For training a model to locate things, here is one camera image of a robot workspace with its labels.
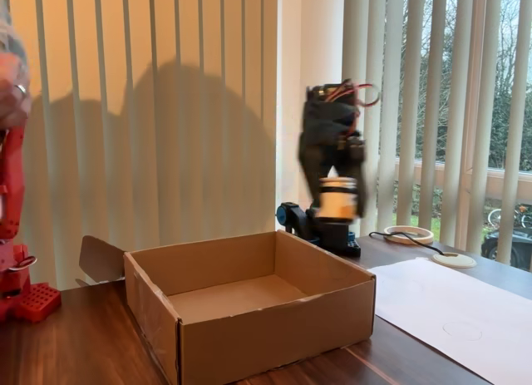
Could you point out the masking tape roll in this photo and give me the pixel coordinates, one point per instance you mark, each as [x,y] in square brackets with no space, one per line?
[409,237]

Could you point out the red leader arm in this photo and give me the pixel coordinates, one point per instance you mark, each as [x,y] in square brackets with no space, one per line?
[12,185]

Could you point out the dark car outside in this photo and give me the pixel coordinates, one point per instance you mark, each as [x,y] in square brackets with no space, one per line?
[490,243]

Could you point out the small jar with silver lid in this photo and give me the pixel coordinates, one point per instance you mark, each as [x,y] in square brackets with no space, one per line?
[337,200]

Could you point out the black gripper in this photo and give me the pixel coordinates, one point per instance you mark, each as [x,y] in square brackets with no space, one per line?
[332,154]

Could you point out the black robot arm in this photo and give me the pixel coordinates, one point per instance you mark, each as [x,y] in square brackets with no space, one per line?
[332,231]

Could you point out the white paper sheet with circles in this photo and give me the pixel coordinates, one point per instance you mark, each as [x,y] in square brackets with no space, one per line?
[457,306]

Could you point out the bicycle outside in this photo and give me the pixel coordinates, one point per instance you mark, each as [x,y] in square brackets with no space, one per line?
[521,216]

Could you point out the white vertical blinds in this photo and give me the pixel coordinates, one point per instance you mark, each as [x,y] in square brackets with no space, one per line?
[137,110]

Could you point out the open cardboard box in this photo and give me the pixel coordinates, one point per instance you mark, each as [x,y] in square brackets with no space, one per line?
[270,339]

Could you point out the person hand with ring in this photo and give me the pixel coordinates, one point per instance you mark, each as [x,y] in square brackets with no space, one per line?
[14,94]

